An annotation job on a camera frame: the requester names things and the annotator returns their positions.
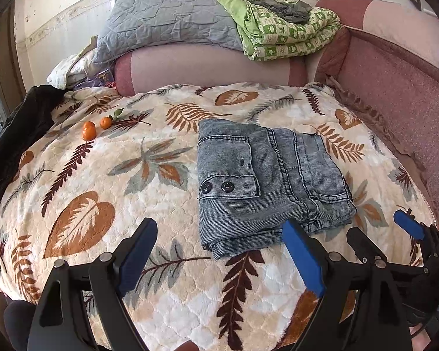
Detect white cloth pile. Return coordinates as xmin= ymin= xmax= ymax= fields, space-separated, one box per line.
xmin=46 ymin=36 xmax=110 ymax=90

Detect grey denim pants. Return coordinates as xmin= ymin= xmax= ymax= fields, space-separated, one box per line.
xmin=197 ymin=119 xmax=356 ymax=259

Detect orange tangerine right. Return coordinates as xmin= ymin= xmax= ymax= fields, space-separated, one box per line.
xmin=100 ymin=116 xmax=112 ymax=130

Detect orange tangerine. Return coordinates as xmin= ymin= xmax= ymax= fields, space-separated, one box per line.
xmin=100 ymin=116 xmax=112 ymax=130
xmin=81 ymin=121 xmax=97 ymax=141

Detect dark grey small cloth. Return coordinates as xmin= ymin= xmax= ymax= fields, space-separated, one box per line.
xmin=246 ymin=0 xmax=312 ymax=24

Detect orange tangerine left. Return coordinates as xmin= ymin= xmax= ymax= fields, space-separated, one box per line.
xmin=81 ymin=121 xmax=97 ymax=141

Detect black garment on armrest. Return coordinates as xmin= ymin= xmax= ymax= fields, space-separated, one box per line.
xmin=0 ymin=85 xmax=65 ymax=203

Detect green patterned folded blanket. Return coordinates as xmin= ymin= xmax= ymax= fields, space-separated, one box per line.
xmin=217 ymin=0 xmax=341 ymax=61

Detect leaf pattern fleece blanket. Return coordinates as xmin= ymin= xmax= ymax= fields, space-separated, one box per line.
xmin=0 ymin=83 xmax=436 ymax=350

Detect grey quilted pillow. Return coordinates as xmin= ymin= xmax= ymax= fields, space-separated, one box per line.
xmin=93 ymin=0 xmax=243 ymax=64

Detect person right hand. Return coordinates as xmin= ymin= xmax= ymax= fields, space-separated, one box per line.
xmin=175 ymin=341 xmax=199 ymax=351

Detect person knee black trousers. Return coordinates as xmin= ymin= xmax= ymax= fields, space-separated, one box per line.
xmin=4 ymin=300 xmax=36 ymax=351

